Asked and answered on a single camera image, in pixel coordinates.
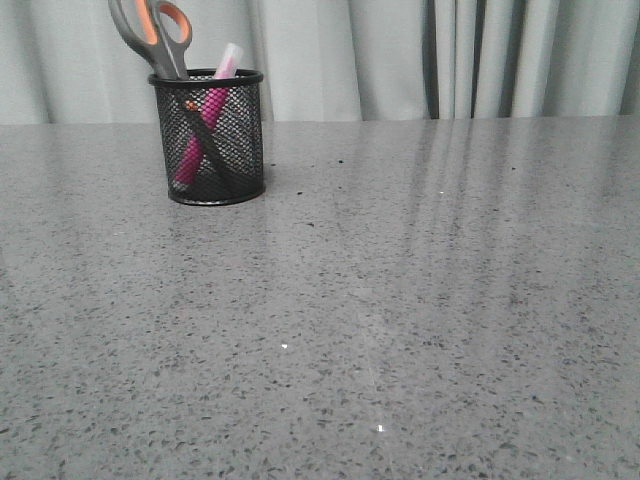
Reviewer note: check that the light grey curtain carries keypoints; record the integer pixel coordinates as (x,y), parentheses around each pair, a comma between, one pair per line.
(64,61)

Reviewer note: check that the grey orange scissors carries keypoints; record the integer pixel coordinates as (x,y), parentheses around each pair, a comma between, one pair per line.
(166,35)

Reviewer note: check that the pink pen with clear cap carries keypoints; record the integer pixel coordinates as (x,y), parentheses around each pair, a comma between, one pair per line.
(214,102)

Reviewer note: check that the black mesh pen cup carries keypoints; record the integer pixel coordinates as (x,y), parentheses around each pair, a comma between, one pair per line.
(232,168)

